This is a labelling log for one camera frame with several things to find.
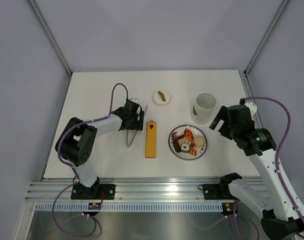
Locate white lid with brown handle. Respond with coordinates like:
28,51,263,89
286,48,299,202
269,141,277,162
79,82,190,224
152,90,171,106

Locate aluminium frame post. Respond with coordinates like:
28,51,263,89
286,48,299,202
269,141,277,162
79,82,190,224
26,0,73,78
243,0,291,77

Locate white cylindrical lunch container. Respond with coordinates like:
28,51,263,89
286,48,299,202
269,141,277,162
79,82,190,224
191,93,217,125

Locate white slotted cable duct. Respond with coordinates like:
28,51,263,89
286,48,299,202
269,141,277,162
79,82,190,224
35,201,223,213

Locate right aluminium frame post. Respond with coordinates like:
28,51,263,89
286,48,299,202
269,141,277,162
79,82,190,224
243,0,291,77

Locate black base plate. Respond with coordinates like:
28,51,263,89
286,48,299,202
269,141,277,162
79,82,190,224
198,183,236,201
71,184,116,200

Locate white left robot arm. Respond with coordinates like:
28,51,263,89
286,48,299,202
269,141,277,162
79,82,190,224
55,98,145,200

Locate yellow rectangular box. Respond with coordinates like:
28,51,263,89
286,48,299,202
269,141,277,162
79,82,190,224
145,120,157,159

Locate sushi roll with green centre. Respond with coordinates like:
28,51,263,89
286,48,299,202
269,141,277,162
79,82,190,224
181,143,190,153

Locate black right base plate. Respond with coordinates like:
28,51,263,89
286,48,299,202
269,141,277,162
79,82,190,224
198,183,236,201

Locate aluminium mounting rail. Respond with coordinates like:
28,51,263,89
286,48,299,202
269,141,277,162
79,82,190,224
25,177,219,202

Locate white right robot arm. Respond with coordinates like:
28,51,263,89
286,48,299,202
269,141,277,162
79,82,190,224
210,104,304,240

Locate metal food tongs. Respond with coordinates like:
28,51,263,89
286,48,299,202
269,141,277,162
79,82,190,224
126,103,149,149

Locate left aluminium frame post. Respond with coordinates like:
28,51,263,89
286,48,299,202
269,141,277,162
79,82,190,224
26,0,73,78

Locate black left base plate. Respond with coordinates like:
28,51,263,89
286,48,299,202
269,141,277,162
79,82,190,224
71,184,116,200

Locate round patterned plate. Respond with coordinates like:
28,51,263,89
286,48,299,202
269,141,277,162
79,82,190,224
168,124,208,161

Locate brown mushroom food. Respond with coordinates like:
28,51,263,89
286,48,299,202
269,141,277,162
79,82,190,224
171,132,185,141

